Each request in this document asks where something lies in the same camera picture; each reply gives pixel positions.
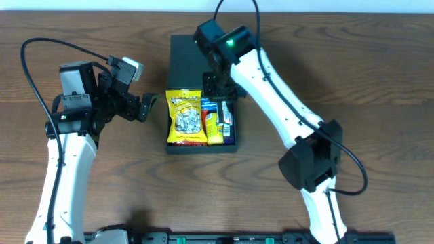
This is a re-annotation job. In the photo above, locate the blue snack bar wrapper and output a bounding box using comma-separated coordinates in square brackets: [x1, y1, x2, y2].
[201, 98, 218, 113]

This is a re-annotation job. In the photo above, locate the yellow sunflower seed bag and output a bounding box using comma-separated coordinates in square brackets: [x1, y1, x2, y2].
[165, 89, 207, 143]

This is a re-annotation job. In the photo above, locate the black gift box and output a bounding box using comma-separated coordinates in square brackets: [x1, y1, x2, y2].
[165, 35, 239, 155]

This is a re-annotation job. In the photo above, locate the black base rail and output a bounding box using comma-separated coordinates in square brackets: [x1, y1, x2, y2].
[129, 232, 396, 244]

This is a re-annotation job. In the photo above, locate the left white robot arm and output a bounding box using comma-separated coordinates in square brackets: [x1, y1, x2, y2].
[25, 56, 156, 243]

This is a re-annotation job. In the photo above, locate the red Hacks candy bag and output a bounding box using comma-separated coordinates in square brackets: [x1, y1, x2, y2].
[167, 108, 207, 146]

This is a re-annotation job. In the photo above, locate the dark blue candy stick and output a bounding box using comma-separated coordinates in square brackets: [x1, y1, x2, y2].
[222, 122, 235, 143]

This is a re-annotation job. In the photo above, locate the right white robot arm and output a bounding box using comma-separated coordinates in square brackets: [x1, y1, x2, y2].
[193, 19, 347, 243]

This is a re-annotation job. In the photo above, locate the yellow cylindrical can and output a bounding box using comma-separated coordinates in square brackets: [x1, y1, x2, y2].
[205, 112, 224, 145]

